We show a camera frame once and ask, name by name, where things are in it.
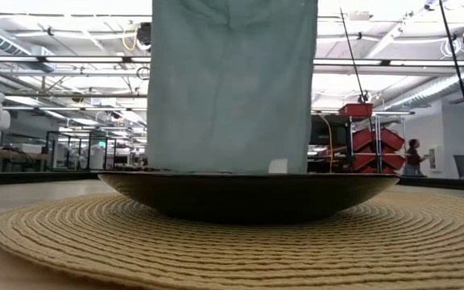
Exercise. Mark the black cell frame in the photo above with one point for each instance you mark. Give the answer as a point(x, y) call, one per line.
point(47, 151)

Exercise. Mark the light blue cloth napkin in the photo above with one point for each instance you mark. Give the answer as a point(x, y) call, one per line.
point(232, 88)

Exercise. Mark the white wall box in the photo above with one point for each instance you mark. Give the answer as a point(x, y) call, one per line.
point(437, 157)

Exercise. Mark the black slanted pole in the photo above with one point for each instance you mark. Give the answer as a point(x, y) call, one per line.
point(461, 80)

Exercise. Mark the person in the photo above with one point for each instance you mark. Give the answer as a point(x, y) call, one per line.
point(413, 159)

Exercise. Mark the wooden background desk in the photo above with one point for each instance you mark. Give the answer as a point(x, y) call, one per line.
point(14, 155)

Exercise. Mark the patterned ceramic plate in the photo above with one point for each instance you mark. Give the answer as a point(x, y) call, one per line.
point(248, 197)

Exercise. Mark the black monitor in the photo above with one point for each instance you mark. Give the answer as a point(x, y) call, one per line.
point(338, 133)

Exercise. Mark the flat red storage bin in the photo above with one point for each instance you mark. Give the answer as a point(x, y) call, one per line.
point(356, 110)

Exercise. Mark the metal storage rack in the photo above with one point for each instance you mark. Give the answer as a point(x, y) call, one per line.
point(378, 137)

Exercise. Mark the round woven straw placemat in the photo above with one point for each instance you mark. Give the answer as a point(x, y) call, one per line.
point(232, 258)

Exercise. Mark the tilted red storage bin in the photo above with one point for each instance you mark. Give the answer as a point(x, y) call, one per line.
point(361, 139)
point(393, 161)
point(363, 161)
point(391, 140)

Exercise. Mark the long ceiling light bar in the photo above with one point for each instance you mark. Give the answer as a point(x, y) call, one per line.
point(83, 59)

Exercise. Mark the dark background workbench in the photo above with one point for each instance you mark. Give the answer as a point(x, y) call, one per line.
point(320, 163)

